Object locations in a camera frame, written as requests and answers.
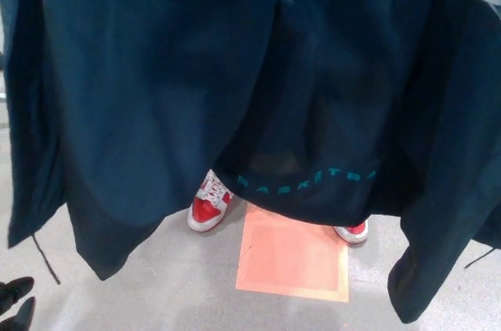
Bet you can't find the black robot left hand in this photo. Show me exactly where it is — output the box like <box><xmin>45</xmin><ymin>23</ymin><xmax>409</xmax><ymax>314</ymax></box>
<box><xmin>0</xmin><ymin>275</ymin><xmax>36</xmax><ymax>331</ymax></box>

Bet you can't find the dark teal long coat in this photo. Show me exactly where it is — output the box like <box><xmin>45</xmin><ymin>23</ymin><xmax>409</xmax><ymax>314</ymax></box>
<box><xmin>0</xmin><ymin>0</ymin><xmax>501</xmax><ymax>324</ymax></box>

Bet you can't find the red white right sneaker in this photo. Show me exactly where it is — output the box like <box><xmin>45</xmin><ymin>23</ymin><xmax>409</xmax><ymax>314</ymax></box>
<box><xmin>186</xmin><ymin>168</ymin><xmax>232</xmax><ymax>232</ymax></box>

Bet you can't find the red white sneaker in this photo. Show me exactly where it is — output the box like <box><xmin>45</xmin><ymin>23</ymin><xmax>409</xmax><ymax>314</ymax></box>
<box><xmin>333</xmin><ymin>219</ymin><xmax>369</xmax><ymax>245</ymax></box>
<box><xmin>186</xmin><ymin>168</ymin><xmax>232</xmax><ymax>232</ymax></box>

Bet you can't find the red white left sneaker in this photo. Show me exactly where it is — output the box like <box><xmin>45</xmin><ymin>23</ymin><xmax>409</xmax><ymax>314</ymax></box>
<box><xmin>333</xmin><ymin>219</ymin><xmax>369</xmax><ymax>245</ymax></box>

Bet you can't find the orange square floor marking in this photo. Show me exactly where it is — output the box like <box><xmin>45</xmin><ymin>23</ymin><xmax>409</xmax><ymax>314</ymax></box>
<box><xmin>234</xmin><ymin>202</ymin><xmax>349</xmax><ymax>292</ymax></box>

